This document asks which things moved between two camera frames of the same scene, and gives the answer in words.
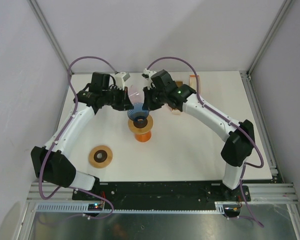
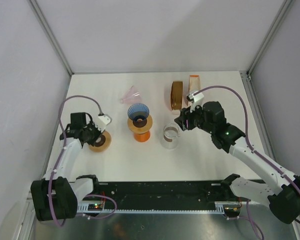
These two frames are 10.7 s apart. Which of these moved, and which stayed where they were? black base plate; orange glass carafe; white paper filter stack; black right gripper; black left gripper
Moved: black left gripper; black right gripper
Stayed: white paper filter stack; black base plate; orange glass carafe
